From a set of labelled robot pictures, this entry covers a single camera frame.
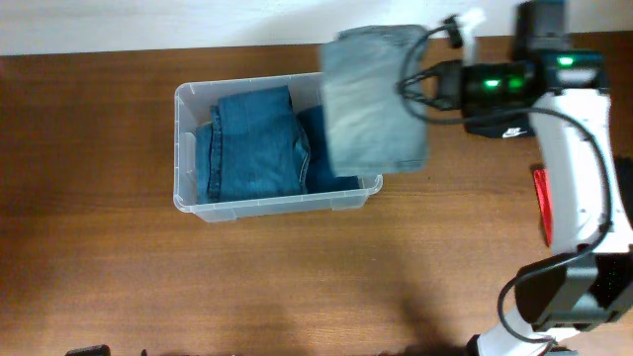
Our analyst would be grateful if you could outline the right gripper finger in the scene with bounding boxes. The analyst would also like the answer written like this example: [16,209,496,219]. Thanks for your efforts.
[397,87,455,111]
[397,63,442,89]

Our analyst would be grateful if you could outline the light grey jeans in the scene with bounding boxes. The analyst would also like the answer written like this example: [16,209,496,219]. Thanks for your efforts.
[319,25,428,176]

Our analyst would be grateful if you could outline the dark teal shirt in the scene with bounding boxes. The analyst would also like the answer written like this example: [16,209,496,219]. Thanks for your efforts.
[298,106,359,194]

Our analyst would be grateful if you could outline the blue denim jeans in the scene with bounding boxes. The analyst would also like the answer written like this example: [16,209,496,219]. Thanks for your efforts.
[195,86,311,204]

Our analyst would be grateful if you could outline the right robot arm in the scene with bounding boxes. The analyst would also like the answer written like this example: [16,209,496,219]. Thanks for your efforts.
[397,1,632,356]

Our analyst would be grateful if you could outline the clear plastic storage container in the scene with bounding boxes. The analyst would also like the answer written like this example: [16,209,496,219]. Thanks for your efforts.
[173,72,384,223]

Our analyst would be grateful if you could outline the black Nike folded garment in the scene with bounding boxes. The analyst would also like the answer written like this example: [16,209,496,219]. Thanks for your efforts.
[465,114,535,138]

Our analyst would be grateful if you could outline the black shorts red grey waistband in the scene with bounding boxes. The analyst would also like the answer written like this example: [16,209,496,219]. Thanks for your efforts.
[531,156,632,247]

